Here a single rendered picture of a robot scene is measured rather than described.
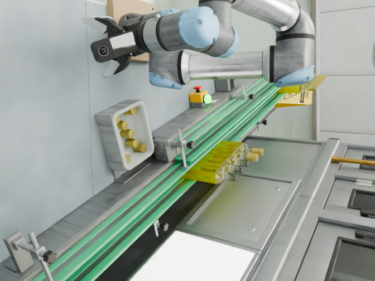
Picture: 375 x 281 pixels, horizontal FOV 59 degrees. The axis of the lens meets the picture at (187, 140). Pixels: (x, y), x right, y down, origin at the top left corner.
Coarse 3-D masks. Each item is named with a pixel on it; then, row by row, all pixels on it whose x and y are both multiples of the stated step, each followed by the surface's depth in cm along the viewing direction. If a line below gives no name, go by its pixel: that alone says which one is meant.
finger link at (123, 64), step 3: (117, 60) 81; (123, 60) 79; (126, 60) 79; (120, 63) 80; (123, 63) 80; (126, 63) 80; (120, 66) 81; (123, 66) 80; (126, 66) 81; (117, 69) 82; (120, 69) 82; (123, 69) 81; (114, 72) 83; (117, 72) 83
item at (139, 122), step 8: (136, 104) 122; (144, 104) 126; (120, 112) 116; (144, 112) 127; (112, 120) 114; (128, 120) 130; (136, 120) 131; (144, 120) 129; (128, 128) 130; (136, 128) 132; (144, 128) 130; (120, 136) 127; (136, 136) 134; (144, 136) 132; (120, 144) 117; (152, 144) 132; (120, 152) 119; (128, 152) 132; (136, 152) 133; (144, 152) 133; (152, 152) 133; (136, 160) 127; (128, 168) 122
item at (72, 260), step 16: (160, 176) 130; (176, 176) 128; (144, 192) 121; (160, 192) 119; (128, 208) 113; (144, 208) 112; (112, 224) 106; (96, 240) 100; (64, 256) 95; (80, 256) 94; (64, 272) 89
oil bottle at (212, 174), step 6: (192, 168) 136; (198, 168) 135; (204, 168) 134; (210, 168) 133; (216, 168) 132; (222, 168) 132; (186, 174) 138; (192, 174) 137; (198, 174) 135; (204, 174) 133; (210, 174) 131; (216, 174) 130; (222, 174) 130; (198, 180) 136; (204, 180) 134; (210, 180) 133; (216, 180) 131; (222, 180) 131
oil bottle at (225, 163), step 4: (204, 156) 143; (200, 160) 140; (204, 160) 140; (208, 160) 139; (212, 160) 139; (216, 160) 138; (220, 160) 137; (224, 160) 137; (228, 160) 137; (212, 164) 136; (216, 164) 135; (220, 164) 134; (224, 164) 134; (228, 164) 135; (224, 168) 134; (228, 168) 134; (228, 172) 135
